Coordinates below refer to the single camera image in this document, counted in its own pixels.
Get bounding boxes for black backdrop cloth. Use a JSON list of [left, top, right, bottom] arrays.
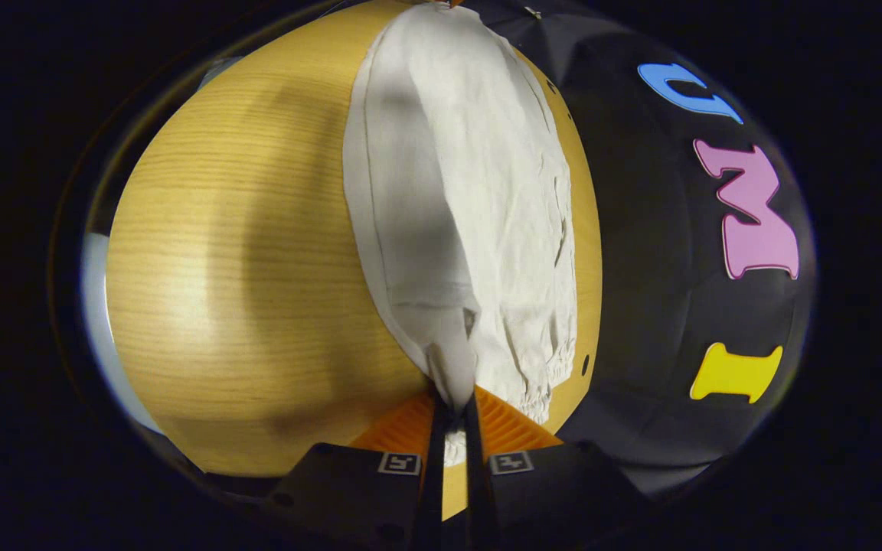
[[472, 0, 818, 500]]

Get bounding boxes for white jeans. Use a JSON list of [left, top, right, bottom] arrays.
[[342, 3, 579, 468]]

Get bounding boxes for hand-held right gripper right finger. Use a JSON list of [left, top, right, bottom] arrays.
[[459, 385, 645, 551]]

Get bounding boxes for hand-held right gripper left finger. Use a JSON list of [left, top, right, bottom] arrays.
[[266, 389, 459, 551]]

